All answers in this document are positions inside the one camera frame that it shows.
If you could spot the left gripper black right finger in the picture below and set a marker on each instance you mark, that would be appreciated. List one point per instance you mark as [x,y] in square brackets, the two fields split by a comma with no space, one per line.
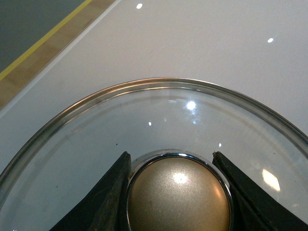
[253,208]

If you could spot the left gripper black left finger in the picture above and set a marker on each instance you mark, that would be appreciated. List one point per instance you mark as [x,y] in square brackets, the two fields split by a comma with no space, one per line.
[101,208]

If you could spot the glass pot lid gold knob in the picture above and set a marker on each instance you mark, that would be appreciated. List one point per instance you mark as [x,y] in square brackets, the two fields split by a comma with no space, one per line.
[171,128]

